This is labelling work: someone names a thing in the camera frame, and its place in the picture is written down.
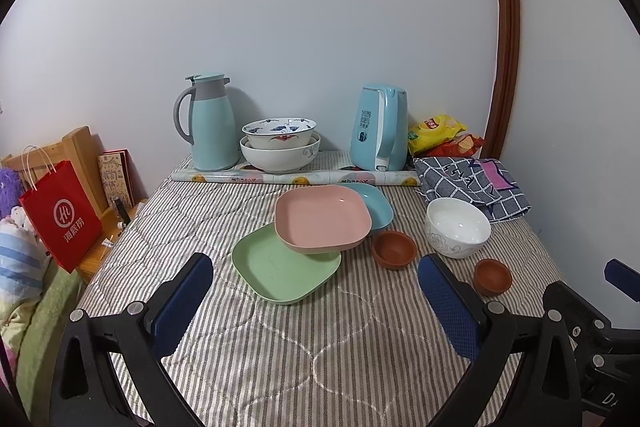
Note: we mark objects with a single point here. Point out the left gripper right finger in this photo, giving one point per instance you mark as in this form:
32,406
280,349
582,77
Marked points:
545,389

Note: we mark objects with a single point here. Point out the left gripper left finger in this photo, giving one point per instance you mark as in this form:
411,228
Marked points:
86,390

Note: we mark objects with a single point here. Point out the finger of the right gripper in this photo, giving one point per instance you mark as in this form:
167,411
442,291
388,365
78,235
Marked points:
624,278

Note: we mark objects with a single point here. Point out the brown clay bowl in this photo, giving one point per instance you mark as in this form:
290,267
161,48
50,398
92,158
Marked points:
491,278
393,250

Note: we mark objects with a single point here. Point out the blue square plate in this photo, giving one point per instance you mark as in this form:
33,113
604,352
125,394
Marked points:
380,210

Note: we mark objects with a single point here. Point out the pink square plate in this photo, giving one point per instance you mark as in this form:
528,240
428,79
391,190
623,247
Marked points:
320,219

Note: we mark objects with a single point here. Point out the green square plate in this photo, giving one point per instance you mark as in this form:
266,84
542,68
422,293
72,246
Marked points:
278,274

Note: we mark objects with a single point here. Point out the green blanket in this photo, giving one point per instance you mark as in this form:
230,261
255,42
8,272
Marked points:
40,328

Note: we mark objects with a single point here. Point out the striped quilted bedcover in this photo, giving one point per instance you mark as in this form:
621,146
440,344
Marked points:
366,349

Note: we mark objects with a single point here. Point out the blue striped fabric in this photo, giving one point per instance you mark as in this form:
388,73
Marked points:
24,260

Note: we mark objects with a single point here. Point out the grey checked folded cloth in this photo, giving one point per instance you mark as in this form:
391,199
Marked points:
483,183

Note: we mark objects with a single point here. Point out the red chips bag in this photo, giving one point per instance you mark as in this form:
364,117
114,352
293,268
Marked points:
462,146

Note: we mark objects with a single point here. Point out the red paper shopping bag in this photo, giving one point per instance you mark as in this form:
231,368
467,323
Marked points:
59,210

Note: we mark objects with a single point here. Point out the rolled patterned plastic sheet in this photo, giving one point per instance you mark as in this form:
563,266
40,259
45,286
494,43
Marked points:
314,177

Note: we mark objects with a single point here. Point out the yellow chips bag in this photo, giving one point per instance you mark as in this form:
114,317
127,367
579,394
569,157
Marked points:
433,132

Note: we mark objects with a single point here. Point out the light blue electric kettle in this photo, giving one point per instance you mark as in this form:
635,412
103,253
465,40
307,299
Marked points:
380,133

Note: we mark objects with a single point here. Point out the patterned notebook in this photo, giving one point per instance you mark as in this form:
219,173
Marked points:
115,178

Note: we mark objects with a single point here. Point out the large white ceramic bowl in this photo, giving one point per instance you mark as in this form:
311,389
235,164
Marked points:
281,161

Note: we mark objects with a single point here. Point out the blue patterned ceramic bowl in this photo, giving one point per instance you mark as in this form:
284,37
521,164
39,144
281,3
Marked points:
279,133

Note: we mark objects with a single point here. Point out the light blue thermos jug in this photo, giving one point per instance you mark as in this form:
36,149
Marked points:
203,117

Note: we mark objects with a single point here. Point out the brown wooden door frame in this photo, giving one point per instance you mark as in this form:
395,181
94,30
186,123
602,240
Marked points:
506,76

